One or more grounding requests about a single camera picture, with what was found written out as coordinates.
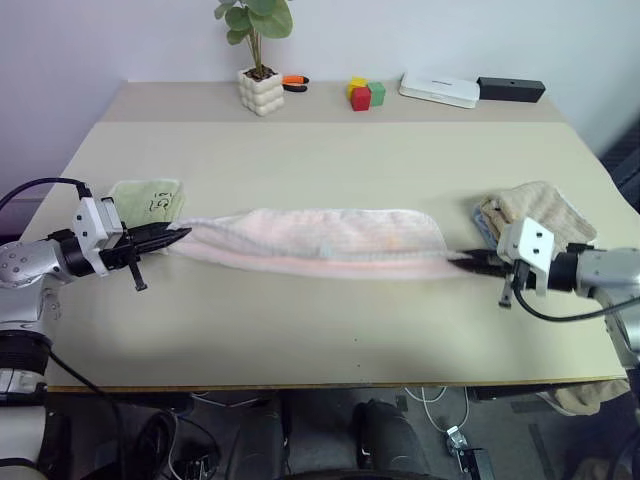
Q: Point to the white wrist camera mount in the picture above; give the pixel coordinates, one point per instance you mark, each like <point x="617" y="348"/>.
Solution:
<point x="95" y="225"/>
<point x="530" y="242"/>

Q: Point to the folded beige towel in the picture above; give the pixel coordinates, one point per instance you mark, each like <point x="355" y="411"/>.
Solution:
<point x="545" y="210"/>

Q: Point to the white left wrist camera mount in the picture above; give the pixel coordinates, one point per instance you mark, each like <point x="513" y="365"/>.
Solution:
<point x="95" y="225"/>

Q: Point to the long black box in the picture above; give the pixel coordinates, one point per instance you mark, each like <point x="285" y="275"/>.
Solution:
<point x="510" y="90"/>

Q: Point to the folded green towel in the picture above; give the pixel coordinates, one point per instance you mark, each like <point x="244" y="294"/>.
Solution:
<point x="145" y="197"/>

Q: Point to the dark rounded shape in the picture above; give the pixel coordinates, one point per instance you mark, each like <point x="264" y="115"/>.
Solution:
<point x="390" y="440"/>

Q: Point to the green leafy plant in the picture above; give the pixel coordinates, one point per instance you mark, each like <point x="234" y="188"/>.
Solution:
<point x="260" y="17"/>

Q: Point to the red block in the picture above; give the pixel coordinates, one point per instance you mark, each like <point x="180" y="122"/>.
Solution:
<point x="360" y="99"/>

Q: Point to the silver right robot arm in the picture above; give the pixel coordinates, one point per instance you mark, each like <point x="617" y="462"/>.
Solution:
<point x="600" y="272"/>

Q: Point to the green block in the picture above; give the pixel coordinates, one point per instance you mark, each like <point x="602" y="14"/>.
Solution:
<point x="378" y="94"/>

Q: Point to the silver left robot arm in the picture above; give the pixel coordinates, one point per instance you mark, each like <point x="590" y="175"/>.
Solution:
<point x="22" y="270"/>

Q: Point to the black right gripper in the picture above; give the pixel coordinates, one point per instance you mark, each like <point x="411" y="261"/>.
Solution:
<point x="515" y="277"/>

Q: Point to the flat white box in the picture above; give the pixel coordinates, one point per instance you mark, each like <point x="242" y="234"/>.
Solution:
<point x="437" y="90"/>

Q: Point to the dark ribbed object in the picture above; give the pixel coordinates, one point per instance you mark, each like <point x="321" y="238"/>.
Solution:
<point x="625" y="165"/>

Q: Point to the yellow block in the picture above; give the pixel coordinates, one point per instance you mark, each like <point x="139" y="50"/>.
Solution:
<point x="356" y="83"/>

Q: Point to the hanging beige cloth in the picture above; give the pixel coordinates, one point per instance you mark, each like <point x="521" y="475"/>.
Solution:
<point x="590" y="395"/>

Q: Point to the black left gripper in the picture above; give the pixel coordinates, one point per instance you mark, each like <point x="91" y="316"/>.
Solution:
<point x="117" y="257"/>

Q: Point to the silver metal clamp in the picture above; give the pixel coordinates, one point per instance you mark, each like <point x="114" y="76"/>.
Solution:
<point x="456" y="440"/>

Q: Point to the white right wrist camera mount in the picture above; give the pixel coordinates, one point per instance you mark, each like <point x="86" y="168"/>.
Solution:
<point x="530" y="242"/>

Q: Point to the white bubble plant pot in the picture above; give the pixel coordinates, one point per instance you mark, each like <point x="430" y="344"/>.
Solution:
<point x="261" y="95"/>

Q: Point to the pink towel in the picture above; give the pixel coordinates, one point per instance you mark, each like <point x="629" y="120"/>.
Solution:
<point x="320" y="240"/>

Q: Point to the blue cloth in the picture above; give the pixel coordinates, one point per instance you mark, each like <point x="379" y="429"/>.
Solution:
<point x="479" y="220"/>

